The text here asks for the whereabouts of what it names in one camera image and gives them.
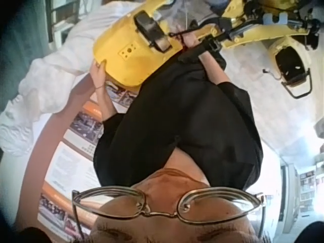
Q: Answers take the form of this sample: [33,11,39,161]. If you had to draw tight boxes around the person's right hand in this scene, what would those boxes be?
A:
[176,23,204,49]

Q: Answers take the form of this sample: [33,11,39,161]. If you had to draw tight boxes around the person's left hand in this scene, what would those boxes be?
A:
[89,60,107,90]

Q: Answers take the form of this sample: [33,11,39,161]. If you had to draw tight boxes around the yellow scooter front panel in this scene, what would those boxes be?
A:
[92,0,219,90]

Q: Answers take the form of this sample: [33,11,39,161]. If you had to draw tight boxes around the display shelf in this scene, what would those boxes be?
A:
[298,160,324,217]

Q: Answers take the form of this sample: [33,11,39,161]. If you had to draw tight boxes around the black scooter headlamp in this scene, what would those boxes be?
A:
[133,11,173,52]

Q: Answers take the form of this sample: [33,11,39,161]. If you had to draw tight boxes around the black scooter frame bar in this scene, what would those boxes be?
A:
[201,21,259,55]

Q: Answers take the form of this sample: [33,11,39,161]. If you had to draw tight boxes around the yellow scooter body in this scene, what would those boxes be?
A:
[216,0,320,50]

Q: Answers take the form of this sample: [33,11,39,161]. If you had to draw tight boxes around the orange display board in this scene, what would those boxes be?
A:
[37,80,139,241]

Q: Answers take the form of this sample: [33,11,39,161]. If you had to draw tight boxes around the white cloth covered heap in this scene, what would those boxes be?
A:
[0,0,152,158]

